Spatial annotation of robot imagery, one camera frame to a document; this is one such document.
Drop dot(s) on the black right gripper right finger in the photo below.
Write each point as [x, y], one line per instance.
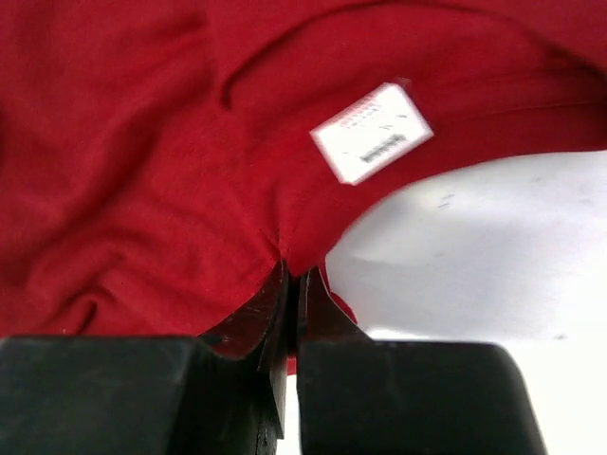
[358, 395]

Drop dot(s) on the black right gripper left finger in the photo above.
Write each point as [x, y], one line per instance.
[220, 393]

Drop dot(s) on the dark red t shirt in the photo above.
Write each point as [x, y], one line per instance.
[156, 157]

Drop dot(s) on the white neck label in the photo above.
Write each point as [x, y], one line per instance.
[372, 133]

